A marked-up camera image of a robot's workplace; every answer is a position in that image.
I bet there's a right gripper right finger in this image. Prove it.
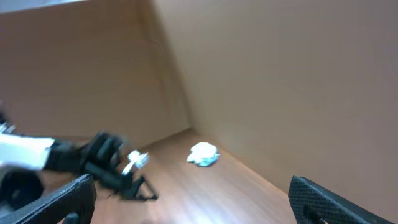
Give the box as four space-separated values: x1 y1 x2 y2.
288 175 392 224

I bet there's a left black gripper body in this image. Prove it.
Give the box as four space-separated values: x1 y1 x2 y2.
83 162 137 199

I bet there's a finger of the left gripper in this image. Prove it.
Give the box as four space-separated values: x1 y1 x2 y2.
131 175 159 201

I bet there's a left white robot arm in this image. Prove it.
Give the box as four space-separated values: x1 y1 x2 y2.
1 115 159 212

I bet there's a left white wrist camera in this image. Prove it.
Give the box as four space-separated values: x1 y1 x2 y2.
121 150 149 176

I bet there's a crumpled light blue sock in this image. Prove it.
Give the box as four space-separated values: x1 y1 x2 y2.
187 142 220 167

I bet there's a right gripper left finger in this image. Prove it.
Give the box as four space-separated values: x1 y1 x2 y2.
1 174 97 224

